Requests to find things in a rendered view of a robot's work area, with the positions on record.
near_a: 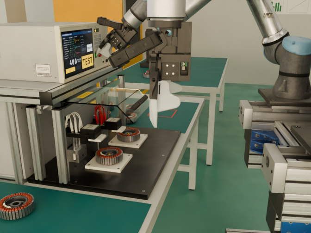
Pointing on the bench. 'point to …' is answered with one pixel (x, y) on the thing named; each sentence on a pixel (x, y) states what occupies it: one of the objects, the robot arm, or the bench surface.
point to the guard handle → (139, 102)
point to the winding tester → (43, 50)
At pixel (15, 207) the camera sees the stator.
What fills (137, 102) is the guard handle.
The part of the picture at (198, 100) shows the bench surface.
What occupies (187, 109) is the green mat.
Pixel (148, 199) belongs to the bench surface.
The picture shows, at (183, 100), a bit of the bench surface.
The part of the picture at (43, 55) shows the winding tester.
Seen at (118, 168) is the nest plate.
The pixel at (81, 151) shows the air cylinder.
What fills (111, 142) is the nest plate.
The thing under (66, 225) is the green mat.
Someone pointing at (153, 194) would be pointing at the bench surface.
